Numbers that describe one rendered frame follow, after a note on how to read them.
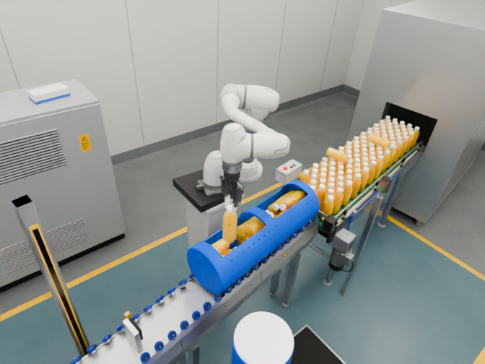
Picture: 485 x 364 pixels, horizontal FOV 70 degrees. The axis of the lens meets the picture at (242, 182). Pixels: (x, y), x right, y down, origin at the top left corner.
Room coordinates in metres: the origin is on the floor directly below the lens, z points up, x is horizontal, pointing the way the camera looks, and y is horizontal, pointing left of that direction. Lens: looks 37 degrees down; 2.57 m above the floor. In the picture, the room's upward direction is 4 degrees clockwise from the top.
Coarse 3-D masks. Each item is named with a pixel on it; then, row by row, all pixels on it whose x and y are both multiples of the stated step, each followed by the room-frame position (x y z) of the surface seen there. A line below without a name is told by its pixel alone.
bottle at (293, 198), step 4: (296, 192) 1.77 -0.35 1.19; (300, 192) 1.77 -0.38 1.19; (304, 192) 1.78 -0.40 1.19; (288, 196) 1.72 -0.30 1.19; (292, 196) 1.72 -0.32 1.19; (296, 196) 1.73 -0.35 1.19; (300, 196) 1.74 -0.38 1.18; (304, 196) 1.77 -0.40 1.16; (284, 200) 1.69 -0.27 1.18; (288, 200) 1.68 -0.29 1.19; (292, 200) 1.69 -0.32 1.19; (296, 200) 1.71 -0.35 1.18; (284, 204) 1.66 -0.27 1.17; (288, 204) 1.66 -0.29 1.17; (292, 204) 1.67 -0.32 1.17; (288, 208) 1.66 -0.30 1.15
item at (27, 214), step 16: (16, 208) 0.91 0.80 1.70; (32, 208) 0.94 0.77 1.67; (32, 224) 0.93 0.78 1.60; (32, 240) 0.91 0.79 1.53; (48, 240) 0.95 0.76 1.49; (48, 256) 0.93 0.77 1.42; (48, 272) 0.91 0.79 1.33; (64, 288) 0.94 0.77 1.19; (64, 304) 0.92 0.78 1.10; (64, 320) 0.91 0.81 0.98; (80, 336) 0.93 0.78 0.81; (80, 352) 0.91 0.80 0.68
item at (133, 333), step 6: (126, 318) 0.88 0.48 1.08; (126, 324) 0.85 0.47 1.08; (132, 324) 0.85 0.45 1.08; (126, 330) 0.85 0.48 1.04; (132, 330) 0.83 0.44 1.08; (138, 330) 0.83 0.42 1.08; (126, 336) 0.86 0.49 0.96; (132, 336) 0.82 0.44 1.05; (138, 336) 0.81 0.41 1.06; (132, 342) 0.83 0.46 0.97; (138, 342) 0.81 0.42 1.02; (138, 348) 0.80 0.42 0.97
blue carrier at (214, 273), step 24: (312, 192) 1.75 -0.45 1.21; (240, 216) 1.55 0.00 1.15; (264, 216) 1.48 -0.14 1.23; (288, 216) 1.53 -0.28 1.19; (312, 216) 1.67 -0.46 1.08; (216, 240) 1.42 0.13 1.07; (264, 240) 1.35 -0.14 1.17; (192, 264) 1.23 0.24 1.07; (216, 264) 1.12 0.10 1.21; (240, 264) 1.19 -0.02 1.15; (216, 288) 1.10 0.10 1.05
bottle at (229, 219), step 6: (228, 216) 1.24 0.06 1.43; (234, 216) 1.24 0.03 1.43; (228, 222) 1.22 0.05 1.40; (234, 222) 1.23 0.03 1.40; (228, 228) 1.22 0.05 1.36; (234, 228) 1.23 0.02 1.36; (222, 234) 1.25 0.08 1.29; (228, 234) 1.22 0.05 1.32; (234, 234) 1.23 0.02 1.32; (228, 240) 1.22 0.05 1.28; (234, 240) 1.24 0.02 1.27
